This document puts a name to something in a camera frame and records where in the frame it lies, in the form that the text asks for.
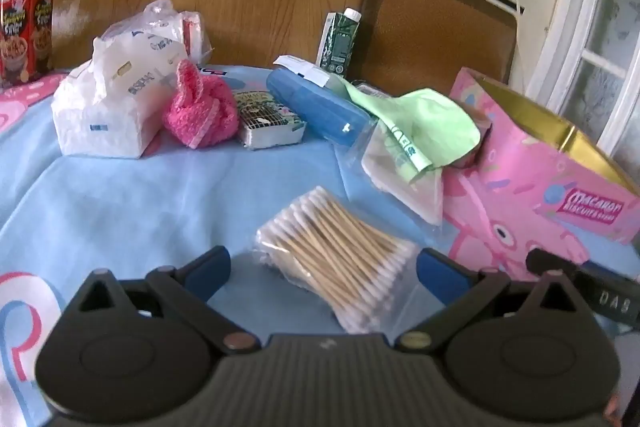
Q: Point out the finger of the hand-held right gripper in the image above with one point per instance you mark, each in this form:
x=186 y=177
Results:
x=542 y=261

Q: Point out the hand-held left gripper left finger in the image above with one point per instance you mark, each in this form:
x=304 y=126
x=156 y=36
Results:
x=210 y=268

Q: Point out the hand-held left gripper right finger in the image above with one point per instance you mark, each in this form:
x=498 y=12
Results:
x=440 y=273

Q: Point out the pink biscuit tin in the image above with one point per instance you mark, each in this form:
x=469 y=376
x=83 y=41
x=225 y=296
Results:
x=550 y=177

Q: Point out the bag of cotton swabs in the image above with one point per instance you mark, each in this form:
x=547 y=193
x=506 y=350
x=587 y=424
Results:
x=330 y=252

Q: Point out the green cloth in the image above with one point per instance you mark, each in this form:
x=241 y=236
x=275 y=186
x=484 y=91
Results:
x=425 y=122

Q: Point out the pink fluffy towel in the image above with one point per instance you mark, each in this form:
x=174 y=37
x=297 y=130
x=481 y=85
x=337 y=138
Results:
x=200 y=112

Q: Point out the small patterned white box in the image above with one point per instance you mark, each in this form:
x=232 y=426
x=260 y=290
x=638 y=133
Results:
x=265 y=119

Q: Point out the blue plastic case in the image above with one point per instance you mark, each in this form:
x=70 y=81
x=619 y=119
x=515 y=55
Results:
x=310 y=102

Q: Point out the white blue packet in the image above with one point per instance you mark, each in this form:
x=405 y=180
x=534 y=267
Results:
x=300 y=66

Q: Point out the blue printed blanket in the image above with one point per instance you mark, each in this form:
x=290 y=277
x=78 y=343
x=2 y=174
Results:
x=150 y=197

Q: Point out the white tissue pack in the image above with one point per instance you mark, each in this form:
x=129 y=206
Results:
x=100 y=117

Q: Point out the brown woven chair cushion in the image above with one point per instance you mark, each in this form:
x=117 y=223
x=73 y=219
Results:
x=440 y=32

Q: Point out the clear plastic bag package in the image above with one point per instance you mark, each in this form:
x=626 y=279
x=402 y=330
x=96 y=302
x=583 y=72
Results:
x=165 y=19

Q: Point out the green drink carton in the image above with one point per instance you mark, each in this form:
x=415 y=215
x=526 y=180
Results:
x=337 y=42

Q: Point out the white framed glass door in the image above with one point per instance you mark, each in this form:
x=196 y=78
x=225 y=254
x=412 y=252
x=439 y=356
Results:
x=620 y=7

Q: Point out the red cereal box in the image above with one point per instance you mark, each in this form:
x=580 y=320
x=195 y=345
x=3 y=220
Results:
x=44 y=22
x=15 y=32

